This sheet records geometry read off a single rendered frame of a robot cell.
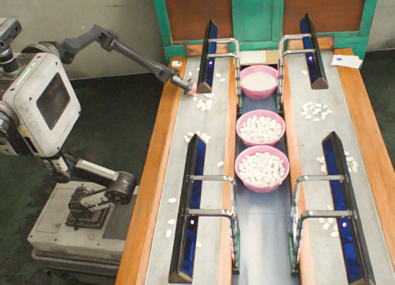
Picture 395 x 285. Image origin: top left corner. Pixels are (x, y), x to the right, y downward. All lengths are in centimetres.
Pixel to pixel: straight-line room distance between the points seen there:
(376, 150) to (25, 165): 267
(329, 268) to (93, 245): 119
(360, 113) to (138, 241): 135
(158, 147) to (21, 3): 210
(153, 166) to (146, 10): 181
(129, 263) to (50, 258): 79
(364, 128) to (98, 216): 150
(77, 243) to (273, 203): 106
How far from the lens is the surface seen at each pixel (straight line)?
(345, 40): 272
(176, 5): 256
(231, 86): 239
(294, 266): 166
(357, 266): 130
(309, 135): 211
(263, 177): 191
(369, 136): 212
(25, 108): 152
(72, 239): 223
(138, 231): 177
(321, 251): 170
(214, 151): 202
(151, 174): 195
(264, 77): 250
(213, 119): 220
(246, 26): 260
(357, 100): 232
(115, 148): 325
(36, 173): 337
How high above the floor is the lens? 223
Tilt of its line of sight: 45 degrees down
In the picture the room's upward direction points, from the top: 10 degrees counter-clockwise
